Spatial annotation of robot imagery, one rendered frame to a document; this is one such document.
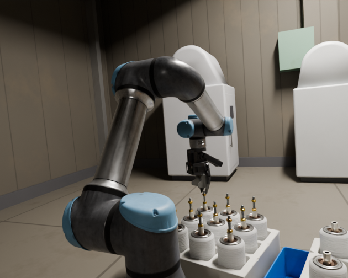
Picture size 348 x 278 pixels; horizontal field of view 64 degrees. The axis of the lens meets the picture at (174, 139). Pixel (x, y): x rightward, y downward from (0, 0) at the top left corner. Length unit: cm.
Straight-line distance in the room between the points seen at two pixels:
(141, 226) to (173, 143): 239
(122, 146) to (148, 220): 23
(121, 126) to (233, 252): 57
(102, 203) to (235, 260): 55
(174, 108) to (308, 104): 125
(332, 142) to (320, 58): 73
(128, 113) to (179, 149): 218
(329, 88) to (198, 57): 121
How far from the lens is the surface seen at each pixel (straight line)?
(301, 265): 134
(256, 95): 348
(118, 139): 71
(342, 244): 115
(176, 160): 293
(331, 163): 277
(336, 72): 278
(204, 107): 91
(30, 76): 317
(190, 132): 111
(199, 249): 108
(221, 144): 276
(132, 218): 56
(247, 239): 112
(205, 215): 131
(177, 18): 386
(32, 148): 309
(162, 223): 56
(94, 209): 64
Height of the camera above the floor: 70
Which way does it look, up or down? 5 degrees down
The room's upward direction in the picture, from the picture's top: 4 degrees counter-clockwise
